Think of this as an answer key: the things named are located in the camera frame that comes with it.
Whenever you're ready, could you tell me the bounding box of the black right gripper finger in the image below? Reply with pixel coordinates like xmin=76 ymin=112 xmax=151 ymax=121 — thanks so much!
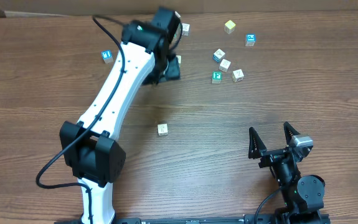
xmin=248 ymin=127 xmax=267 ymax=159
xmin=283 ymin=121 xmax=299 ymax=145

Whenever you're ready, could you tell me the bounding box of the wooden block hook drawing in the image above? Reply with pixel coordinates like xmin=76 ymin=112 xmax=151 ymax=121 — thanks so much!
xmin=158 ymin=123 xmax=169 ymax=136

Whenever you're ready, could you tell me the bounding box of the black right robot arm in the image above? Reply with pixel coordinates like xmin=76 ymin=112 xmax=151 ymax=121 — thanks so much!
xmin=248 ymin=122 xmax=330 ymax=224

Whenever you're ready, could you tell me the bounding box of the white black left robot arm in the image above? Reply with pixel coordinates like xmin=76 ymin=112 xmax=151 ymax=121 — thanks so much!
xmin=60 ymin=7 xmax=183 ymax=223

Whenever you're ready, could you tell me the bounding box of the wooden block yellow side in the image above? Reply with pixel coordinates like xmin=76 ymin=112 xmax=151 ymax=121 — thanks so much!
xmin=176 ymin=55 xmax=181 ymax=64

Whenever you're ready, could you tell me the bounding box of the wooden block blue side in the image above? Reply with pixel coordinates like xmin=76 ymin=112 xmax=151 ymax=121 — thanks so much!
xmin=182 ymin=23 xmax=190 ymax=36

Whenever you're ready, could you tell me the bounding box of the green F wooden block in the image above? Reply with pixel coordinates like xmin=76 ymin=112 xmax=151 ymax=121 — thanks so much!
xmin=211 ymin=71 xmax=222 ymax=84

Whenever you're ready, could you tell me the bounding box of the wooden block blue edge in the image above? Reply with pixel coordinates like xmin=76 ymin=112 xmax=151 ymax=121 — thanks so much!
xmin=212 ymin=49 xmax=225 ymax=63

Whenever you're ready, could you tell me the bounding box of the wooden block red side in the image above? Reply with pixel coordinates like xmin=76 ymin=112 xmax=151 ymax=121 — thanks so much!
xmin=219 ymin=59 xmax=231 ymax=72

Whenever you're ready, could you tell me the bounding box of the blue I wooden block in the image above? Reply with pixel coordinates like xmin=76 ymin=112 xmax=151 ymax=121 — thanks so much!
xmin=101 ymin=50 xmax=113 ymax=63

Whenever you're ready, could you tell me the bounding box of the wooden block acorn drawing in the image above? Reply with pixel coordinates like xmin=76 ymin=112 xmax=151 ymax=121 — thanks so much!
xmin=232 ymin=69 xmax=245 ymax=82

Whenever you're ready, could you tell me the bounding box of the yellow top wooden block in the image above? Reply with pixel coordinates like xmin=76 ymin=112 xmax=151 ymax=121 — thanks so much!
xmin=224 ymin=20 xmax=236 ymax=34

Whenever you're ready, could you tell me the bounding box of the blue P wooden block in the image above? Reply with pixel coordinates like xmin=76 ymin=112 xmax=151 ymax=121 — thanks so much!
xmin=245 ymin=34 xmax=256 ymax=47

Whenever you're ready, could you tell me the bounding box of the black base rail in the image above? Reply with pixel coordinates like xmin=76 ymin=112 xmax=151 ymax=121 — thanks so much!
xmin=54 ymin=213 xmax=332 ymax=224

